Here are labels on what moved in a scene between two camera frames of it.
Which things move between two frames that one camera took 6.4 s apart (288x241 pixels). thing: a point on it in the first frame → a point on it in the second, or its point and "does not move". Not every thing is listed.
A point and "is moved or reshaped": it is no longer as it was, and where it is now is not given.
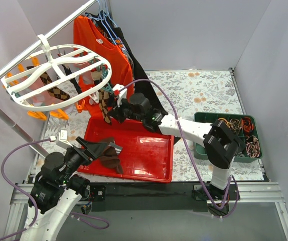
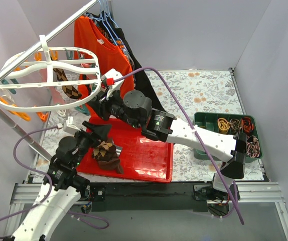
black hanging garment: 146,87 does not move
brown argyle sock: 54,92 → 69,91
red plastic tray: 146,154 does not move
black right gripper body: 119,113 → 104,108
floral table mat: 181,93 does not move
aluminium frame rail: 248,193 does not move
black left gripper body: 84,151 → 88,135
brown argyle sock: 104,99 is moved or reshaped
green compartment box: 247,126 does not move
